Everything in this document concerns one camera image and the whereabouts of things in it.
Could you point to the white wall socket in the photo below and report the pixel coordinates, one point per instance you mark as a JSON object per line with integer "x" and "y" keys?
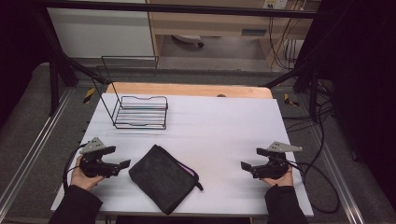
{"x": 275, "y": 3}

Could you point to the white foam board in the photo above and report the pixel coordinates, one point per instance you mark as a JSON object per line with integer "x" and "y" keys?
{"x": 214, "y": 133}

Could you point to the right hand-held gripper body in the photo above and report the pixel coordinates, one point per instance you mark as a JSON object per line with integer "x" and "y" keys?
{"x": 274, "y": 168}

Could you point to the black towel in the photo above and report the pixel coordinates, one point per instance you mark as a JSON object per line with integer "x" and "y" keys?
{"x": 163, "y": 180}

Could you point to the chair base with caster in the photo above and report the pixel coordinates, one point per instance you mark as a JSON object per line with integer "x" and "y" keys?
{"x": 188, "y": 39}

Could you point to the white cabinet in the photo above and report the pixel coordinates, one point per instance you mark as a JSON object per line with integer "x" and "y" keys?
{"x": 102, "y": 34}

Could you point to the yellow black tape strip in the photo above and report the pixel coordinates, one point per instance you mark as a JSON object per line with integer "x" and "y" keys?
{"x": 290, "y": 100}
{"x": 89, "y": 95}

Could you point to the person's right hand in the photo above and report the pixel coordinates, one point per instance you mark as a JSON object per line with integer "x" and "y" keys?
{"x": 281, "y": 181}

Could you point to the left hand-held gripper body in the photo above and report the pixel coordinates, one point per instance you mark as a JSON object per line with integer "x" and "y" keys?
{"x": 93, "y": 166}

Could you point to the person's left hand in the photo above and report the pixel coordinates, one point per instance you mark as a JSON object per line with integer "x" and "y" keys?
{"x": 81, "y": 182}

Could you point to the black frame crossbar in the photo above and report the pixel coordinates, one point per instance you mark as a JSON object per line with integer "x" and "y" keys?
{"x": 186, "y": 8}

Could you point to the black frame strut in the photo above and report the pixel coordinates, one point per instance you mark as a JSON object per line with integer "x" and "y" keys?
{"x": 299, "y": 73}
{"x": 57, "y": 62}

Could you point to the aluminium floor rail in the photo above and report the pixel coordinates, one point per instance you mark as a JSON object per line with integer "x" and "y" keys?
{"x": 339, "y": 180}
{"x": 34, "y": 149}

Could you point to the wooden desk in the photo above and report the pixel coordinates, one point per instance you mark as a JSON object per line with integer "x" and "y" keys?
{"x": 218, "y": 26}

